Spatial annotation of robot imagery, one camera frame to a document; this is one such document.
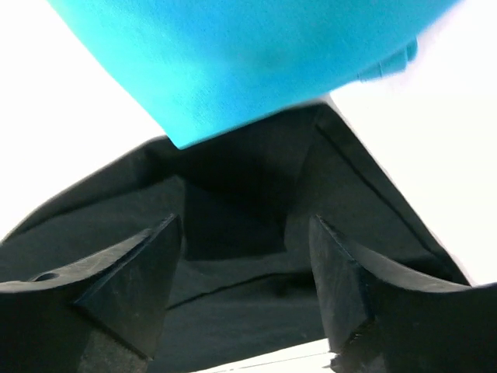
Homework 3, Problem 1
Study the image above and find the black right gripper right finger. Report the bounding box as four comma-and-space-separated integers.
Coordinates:
309, 217, 496, 372

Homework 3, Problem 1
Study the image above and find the teal t-shirt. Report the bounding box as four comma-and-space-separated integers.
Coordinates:
52, 0, 453, 148

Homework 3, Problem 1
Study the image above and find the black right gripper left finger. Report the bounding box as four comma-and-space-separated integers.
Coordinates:
1, 215, 182, 372

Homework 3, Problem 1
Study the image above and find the black t-shirt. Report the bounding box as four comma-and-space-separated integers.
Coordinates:
1, 105, 467, 372

